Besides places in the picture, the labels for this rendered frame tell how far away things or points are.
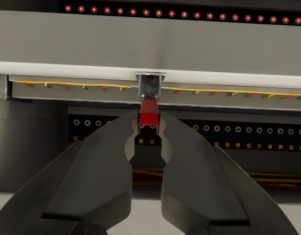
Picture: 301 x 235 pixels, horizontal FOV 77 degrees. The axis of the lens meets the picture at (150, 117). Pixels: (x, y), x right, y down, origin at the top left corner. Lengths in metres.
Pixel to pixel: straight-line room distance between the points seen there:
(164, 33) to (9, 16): 0.13
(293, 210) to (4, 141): 0.36
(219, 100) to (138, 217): 0.17
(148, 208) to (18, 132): 0.21
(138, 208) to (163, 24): 0.20
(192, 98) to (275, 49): 0.09
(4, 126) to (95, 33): 0.18
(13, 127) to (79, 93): 0.12
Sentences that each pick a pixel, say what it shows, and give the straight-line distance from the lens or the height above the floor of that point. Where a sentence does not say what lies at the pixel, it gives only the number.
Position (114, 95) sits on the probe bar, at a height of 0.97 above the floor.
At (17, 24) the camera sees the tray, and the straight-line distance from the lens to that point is 0.21.
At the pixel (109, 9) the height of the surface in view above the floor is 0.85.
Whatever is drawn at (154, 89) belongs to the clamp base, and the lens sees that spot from 0.20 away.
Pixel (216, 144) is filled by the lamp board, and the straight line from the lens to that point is 0.38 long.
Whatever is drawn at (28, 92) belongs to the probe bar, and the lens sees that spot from 0.26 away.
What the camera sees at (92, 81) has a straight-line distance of 0.22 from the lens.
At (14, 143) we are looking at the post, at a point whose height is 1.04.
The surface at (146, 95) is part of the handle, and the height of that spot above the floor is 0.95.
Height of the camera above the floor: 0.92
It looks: 18 degrees up
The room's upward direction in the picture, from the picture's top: 177 degrees counter-clockwise
